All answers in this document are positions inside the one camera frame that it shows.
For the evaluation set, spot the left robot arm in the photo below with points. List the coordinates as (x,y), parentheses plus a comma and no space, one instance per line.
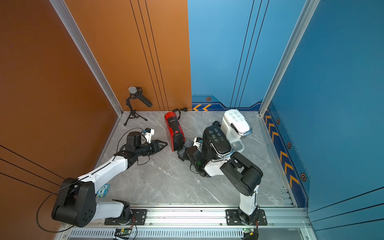
(76,200)

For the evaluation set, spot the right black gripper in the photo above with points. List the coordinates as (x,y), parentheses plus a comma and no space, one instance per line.
(185,154)

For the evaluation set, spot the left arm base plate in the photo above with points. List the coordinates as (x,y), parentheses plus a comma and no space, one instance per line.
(135,217)

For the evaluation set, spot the left circuit board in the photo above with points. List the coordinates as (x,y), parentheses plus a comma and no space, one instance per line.
(123,234)

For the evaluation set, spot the white coffee machine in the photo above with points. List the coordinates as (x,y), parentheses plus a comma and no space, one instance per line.
(236,128)

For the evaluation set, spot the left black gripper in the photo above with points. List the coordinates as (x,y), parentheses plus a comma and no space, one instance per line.
(157,144)

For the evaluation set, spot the black coffee machine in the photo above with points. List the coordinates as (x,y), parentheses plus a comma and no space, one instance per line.
(215,144)

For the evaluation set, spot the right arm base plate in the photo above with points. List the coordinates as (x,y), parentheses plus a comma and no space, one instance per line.
(235,217)

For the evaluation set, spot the right circuit board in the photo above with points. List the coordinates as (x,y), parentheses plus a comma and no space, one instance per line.
(253,235)

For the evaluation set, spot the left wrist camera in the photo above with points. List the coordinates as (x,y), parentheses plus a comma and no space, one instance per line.
(148,133)

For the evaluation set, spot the red capsule coffee machine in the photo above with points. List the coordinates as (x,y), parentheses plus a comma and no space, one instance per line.
(175,133)

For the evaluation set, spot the circuit board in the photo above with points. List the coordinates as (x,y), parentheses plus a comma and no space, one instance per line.
(253,235)
(123,234)

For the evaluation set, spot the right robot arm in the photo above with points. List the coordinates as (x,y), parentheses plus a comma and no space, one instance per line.
(241,172)

